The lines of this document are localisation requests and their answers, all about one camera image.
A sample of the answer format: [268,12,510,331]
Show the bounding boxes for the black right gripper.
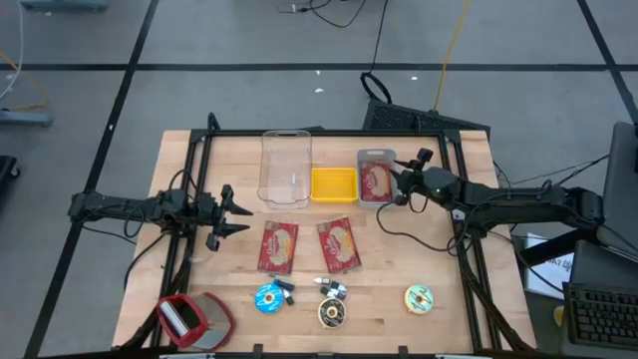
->
[389,148,436,207]

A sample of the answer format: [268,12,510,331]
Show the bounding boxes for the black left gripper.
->
[196,184,254,252]

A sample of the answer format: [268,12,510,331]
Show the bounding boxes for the red snack packet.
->
[256,219,300,275]
[315,215,363,275]
[359,160,395,203]

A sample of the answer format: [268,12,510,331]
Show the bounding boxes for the mint frosted toy donut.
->
[403,283,435,316]

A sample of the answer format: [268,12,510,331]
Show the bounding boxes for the chocolate frosted toy donut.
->
[317,297,348,330]

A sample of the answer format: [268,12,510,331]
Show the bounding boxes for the grey plastic bin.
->
[356,148,400,209]

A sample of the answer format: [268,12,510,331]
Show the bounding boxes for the black perforated computer tower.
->
[361,98,492,135]

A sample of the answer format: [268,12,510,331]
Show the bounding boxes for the clear plastic bin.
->
[256,129,314,210]

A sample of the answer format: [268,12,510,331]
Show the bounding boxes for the yellow plastic basket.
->
[309,167,360,204]

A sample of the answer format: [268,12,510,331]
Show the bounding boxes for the red and grey box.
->
[156,292,236,351]

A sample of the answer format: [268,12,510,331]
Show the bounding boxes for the black monitor stand bar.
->
[520,226,599,268]

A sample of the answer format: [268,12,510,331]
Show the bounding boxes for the white paper sheet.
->
[522,232,575,300]

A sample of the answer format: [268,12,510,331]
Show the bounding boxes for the grey monitor back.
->
[596,121,638,250]

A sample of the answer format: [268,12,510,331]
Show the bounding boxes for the black object at floor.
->
[0,155,21,199]

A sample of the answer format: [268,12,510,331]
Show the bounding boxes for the grey floor base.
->
[19,0,110,13]
[0,109,55,129]

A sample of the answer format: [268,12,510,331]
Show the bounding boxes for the black keyboard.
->
[562,281,638,350]

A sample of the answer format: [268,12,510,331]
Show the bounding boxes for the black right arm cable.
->
[376,191,475,258]

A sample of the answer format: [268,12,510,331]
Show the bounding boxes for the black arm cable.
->
[376,191,475,258]
[122,169,200,291]

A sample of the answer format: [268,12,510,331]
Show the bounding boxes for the black aluminium frame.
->
[119,112,537,358]

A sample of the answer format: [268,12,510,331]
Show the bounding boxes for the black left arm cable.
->
[122,169,200,291]

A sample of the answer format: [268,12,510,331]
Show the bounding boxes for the black floor cable with loop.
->
[360,0,394,105]

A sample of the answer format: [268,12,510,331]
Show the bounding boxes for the yellow cable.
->
[432,0,473,114]

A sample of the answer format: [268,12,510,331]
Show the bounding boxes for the black cables to monitor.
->
[497,154,611,190]

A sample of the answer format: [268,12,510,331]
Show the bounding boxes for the orange floor cable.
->
[0,49,51,113]

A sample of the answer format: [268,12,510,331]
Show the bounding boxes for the white floor cable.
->
[0,0,26,101]

